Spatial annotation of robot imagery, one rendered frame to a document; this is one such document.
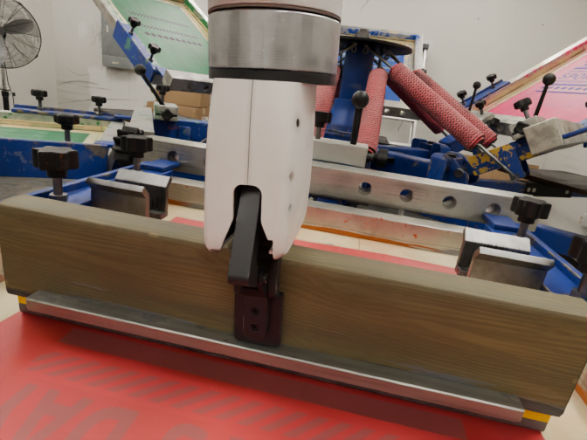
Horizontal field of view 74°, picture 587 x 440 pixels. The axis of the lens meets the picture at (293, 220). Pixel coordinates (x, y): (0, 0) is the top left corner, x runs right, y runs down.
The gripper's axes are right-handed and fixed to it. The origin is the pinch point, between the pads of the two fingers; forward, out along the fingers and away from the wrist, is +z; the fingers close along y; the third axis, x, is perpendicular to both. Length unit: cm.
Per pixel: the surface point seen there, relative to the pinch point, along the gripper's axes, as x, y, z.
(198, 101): -172, -391, 3
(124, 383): -8.5, 4.8, 4.8
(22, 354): -16.6, 4.5, 4.3
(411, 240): 14.6, -32.9, 6.0
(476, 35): 108, -432, -76
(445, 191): 19.5, -39.9, -0.4
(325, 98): -4, -74, -13
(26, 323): -19.1, 1.3, 4.1
